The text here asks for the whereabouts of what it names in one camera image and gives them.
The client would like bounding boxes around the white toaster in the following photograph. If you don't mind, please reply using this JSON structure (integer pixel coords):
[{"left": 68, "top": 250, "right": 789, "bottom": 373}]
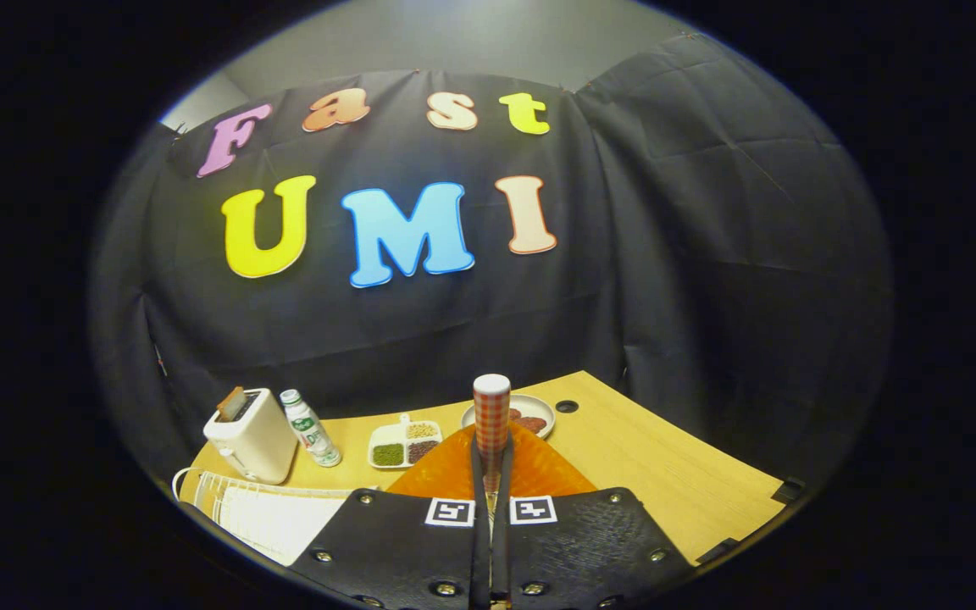
[{"left": 202, "top": 388, "right": 298, "bottom": 485}]

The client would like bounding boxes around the white plate with meat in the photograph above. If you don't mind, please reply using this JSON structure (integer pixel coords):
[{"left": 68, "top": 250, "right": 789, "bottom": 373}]
[{"left": 461, "top": 394, "right": 557, "bottom": 440}]

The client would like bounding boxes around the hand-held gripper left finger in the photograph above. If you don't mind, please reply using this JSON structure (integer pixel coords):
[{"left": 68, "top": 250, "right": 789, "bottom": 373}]
[{"left": 289, "top": 424, "right": 489, "bottom": 610}]

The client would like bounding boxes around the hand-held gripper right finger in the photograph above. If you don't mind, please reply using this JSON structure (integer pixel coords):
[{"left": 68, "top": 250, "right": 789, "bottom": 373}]
[{"left": 492, "top": 424, "right": 696, "bottom": 609}]

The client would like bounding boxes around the white divided dish with beans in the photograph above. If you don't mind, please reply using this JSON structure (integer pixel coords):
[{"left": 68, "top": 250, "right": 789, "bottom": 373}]
[{"left": 368, "top": 413, "right": 443, "bottom": 469}]

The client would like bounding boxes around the white wire dish rack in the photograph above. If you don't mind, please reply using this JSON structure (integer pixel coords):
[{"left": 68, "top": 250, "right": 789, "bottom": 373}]
[{"left": 171, "top": 466, "right": 379, "bottom": 567}]

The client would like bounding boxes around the white bottle with green label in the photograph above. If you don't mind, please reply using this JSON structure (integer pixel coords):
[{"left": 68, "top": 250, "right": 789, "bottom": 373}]
[{"left": 280, "top": 389, "right": 342, "bottom": 469}]

